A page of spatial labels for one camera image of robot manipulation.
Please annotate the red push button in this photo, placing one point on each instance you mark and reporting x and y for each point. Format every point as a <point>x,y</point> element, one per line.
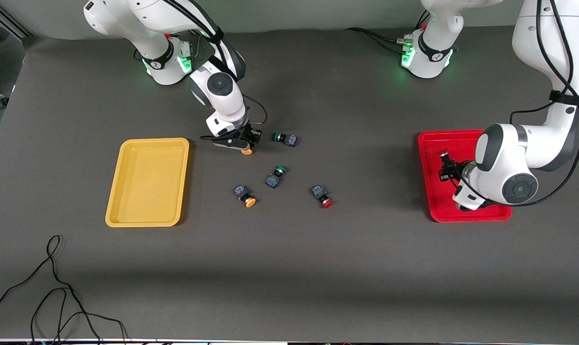
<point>326,202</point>
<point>444,155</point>

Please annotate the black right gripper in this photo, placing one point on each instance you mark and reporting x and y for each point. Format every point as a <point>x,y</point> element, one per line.
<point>249,135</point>

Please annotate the metal frame rail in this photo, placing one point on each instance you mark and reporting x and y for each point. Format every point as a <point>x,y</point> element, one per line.
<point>4,21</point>

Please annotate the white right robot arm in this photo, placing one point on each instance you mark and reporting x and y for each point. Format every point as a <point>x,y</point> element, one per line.
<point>222,91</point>

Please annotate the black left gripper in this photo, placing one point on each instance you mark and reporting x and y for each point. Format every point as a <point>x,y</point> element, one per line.
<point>450,171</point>

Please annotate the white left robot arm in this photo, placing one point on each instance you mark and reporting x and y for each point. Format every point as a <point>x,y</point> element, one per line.
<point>533,143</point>

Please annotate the red plastic tray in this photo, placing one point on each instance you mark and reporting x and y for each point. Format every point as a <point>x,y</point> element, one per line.
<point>433,203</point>

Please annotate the yellow plastic tray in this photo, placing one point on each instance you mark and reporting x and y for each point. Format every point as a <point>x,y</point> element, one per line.
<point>148,182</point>

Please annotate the yellow push button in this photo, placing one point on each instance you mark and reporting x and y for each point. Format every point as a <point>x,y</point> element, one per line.
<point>246,151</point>
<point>250,201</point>

